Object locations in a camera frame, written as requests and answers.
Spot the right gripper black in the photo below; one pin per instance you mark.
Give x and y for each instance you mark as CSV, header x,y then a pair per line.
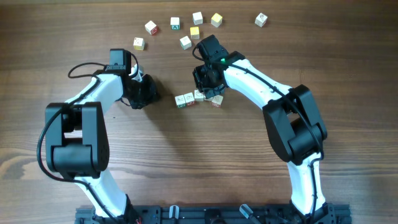
x,y
198,73

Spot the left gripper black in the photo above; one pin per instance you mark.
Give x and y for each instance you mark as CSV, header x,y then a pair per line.
x,y
151,96

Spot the wooden block red picture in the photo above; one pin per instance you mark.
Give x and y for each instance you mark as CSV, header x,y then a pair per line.
x,y
199,96

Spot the wooden block red edge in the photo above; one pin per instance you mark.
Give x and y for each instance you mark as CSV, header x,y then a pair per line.
x,y
217,101

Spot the wooden block red bottom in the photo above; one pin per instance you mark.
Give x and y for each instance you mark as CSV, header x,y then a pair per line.
x,y
189,98

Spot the wooden block red trim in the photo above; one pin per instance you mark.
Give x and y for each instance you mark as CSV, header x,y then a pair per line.
x,y
180,101

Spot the wooden block picture top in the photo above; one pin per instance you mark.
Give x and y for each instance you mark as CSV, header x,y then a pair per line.
x,y
208,99

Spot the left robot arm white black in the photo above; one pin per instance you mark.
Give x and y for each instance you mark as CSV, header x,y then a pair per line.
x,y
73,146

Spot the wooden block green trim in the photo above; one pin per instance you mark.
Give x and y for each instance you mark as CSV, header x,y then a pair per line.
x,y
185,43

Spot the small yellow letter block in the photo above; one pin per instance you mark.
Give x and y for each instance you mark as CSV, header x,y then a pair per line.
x,y
194,33

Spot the wooden block yellow side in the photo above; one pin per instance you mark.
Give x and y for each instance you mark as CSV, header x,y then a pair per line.
x,y
139,43

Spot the plain wooden block top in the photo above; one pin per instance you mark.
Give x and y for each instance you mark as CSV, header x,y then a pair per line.
x,y
197,18

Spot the wooden block green letter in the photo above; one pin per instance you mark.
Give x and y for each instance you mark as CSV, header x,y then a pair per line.
x,y
175,23

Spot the wooden block red side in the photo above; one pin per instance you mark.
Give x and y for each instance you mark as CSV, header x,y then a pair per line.
x,y
151,28

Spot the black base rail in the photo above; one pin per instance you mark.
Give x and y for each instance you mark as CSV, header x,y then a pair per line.
x,y
273,213

